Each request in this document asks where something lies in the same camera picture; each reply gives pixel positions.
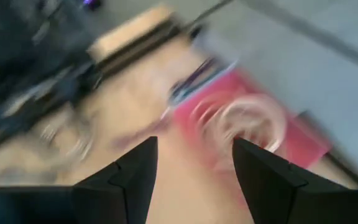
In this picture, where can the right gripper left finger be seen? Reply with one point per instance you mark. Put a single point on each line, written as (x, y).
(126, 193)

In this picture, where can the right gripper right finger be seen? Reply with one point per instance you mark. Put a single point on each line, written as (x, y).
(269, 193)

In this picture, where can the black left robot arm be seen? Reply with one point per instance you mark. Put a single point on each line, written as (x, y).
(17, 62)

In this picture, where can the pink plastic bin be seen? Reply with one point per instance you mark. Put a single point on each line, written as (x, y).
(303, 146)

